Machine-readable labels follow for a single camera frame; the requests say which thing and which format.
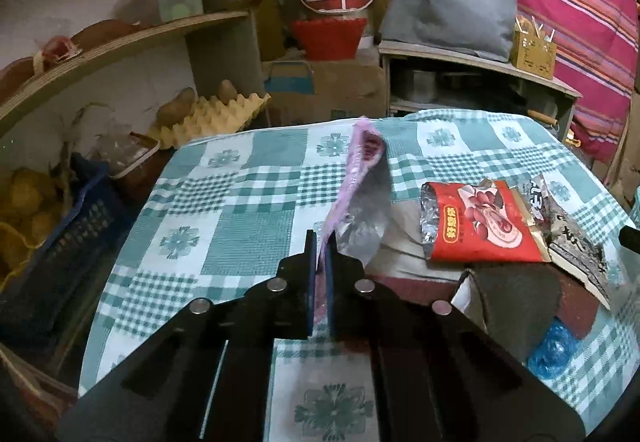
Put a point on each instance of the pink snack wrapper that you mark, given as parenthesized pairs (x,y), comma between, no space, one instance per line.
(360,157)

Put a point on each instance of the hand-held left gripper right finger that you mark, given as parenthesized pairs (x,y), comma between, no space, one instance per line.
(332,302)

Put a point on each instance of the sweet potato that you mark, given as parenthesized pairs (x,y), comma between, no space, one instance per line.
(17,74)
(102,34)

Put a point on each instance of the crumpled blue plastic bag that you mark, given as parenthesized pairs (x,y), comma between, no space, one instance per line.
(552,352)

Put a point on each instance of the black and silver snack wrapper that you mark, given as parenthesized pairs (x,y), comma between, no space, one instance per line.
(575,242)

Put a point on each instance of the bag of yellow fruit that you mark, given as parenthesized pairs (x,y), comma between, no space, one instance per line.
(25,202)

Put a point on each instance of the dried plant stalks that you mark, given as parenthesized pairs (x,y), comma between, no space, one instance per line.
(82,147)

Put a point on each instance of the blue plastic crate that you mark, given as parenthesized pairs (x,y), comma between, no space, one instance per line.
(65,242)

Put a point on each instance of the cardboard box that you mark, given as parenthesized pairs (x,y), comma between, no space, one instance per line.
(345,92)

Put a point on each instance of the red snack wrapper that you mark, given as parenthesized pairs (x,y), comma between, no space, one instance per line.
(480,232)

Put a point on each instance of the yellow cotton swab box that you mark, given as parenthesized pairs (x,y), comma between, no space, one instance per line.
(532,54)

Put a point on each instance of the grey cushion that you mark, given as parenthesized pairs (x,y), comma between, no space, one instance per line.
(445,7)

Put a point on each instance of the folded beige paper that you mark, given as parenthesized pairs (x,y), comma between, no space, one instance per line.
(510,307)

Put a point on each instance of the yellow egg tray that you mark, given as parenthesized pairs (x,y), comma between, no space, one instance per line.
(215,119)

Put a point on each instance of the green checkered tablecloth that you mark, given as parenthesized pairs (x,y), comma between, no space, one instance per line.
(250,222)

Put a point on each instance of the red plastic basket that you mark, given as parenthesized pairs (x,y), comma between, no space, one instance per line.
(327,39)

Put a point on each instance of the pink wrapped packet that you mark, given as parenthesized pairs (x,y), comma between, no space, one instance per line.
(60,51)

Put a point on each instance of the red container with clear lid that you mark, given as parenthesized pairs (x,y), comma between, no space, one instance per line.
(140,172)

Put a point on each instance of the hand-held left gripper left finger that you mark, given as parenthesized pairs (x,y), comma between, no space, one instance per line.
(311,302)

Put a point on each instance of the curved wooden shelf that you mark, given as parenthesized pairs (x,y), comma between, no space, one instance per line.
(125,39)

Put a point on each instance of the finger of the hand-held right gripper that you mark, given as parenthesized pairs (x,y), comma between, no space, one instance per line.
(631,242)

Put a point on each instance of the small wooden cabinet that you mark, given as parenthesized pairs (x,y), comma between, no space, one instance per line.
(567,114)

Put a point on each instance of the dark red paper sheet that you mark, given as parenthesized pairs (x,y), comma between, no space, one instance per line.
(575,312)

